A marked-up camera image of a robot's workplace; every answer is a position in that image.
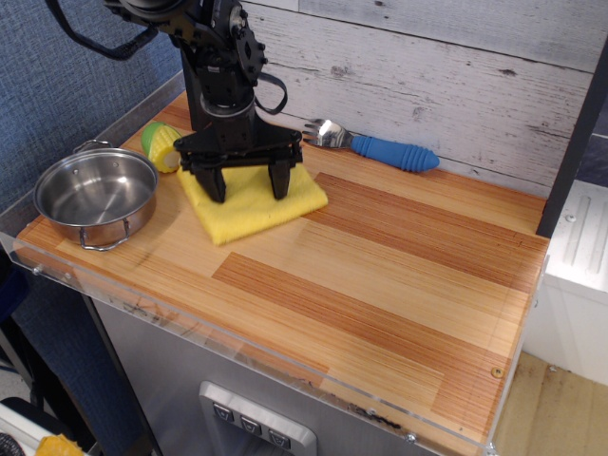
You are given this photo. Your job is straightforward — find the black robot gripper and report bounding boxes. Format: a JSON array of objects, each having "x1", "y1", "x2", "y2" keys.
[{"x1": 174, "y1": 116, "x2": 303, "y2": 203}]

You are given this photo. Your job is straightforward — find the yellow towel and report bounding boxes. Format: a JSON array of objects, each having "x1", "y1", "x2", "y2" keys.
[{"x1": 177, "y1": 164, "x2": 329, "y2": 246}]

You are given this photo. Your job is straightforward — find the yellow green toy corn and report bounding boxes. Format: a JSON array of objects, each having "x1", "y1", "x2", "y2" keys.
[{"x1": 141, "y1": 122, "x2": 181, "y2": 173}]

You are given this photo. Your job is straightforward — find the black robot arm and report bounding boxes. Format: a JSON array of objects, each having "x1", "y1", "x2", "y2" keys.
[{"x1": 105, "y1": 1, "x2": 302, "y2": 202}]

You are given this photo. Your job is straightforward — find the small stainless steel pot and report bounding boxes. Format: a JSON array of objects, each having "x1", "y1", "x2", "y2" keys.
[{"x1": 33, "y1": 140, "x2": 159, "y2": 252}]

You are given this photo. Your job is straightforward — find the clear acrylic table guard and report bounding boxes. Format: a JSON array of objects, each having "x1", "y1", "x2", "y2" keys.
[{"x1": 1, "y1": 209, "x2": 548, "y2": 455}]

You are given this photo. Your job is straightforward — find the silver button control panel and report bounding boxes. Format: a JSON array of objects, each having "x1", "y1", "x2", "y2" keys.
[{"x1": 199, "y1": 381, "x2": 317, "y2": 455}]

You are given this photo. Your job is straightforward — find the yellow black object bottom left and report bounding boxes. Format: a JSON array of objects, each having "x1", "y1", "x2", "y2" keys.
[{"x1": 1, "y1": 397, "x2": 86, "y2": 455}]

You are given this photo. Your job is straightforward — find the white ribbed side unit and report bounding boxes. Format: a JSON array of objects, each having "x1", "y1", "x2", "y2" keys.
[{"x1": 523, "y1": 180, "x2": 607, "y2": 385}]

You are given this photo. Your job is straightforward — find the blue handled metal spork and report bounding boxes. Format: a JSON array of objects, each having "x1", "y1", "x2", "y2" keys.
[{"x1": 302, "y1": 119, "x2": 440, "y2": 173}]

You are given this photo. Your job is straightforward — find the black left frame post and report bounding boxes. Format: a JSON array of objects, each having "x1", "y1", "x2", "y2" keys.
[{"x1": 178, "y1": 40, "x2": 210, "y2": 131}]

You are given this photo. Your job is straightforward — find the black frame post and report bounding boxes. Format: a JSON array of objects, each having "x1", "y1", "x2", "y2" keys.
[
  {"x1": 178, "y1": 40, "x2": 210, "y2": 131},
  {"x1": 536, "y1": 46, "x2": 607, "y2": 238}
]

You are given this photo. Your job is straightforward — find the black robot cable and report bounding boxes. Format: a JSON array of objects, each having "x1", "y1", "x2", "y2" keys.
[{"x1": 45, "y1": 0, "x2": 161, "y2": 62}]

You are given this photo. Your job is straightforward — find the black right frame post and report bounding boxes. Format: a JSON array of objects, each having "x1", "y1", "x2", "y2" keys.
[{"x1": 536, "y1": 46, "x2": 607, "y2": 238}]

